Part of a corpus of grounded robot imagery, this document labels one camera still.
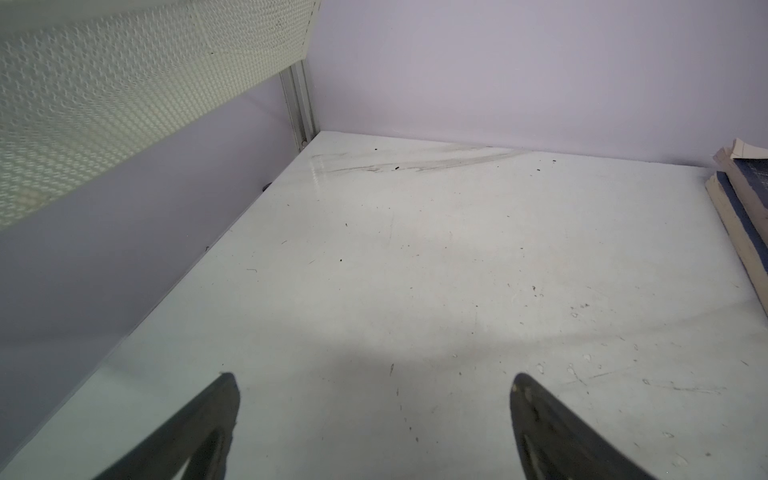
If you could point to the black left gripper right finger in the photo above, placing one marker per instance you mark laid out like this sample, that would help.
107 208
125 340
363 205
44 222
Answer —
554 443

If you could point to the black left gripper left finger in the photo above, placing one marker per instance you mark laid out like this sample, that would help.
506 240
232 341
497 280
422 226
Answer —
194 443

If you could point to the dark blue book yellow label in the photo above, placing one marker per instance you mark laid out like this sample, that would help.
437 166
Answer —
747 242

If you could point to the dark blue barcode book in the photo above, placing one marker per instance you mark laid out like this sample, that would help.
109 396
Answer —
746 168

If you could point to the white perforated metal shelf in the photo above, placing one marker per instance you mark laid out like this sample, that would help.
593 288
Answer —
86 85

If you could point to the aluminium frame post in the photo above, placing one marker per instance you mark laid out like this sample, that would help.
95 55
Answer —
296 86

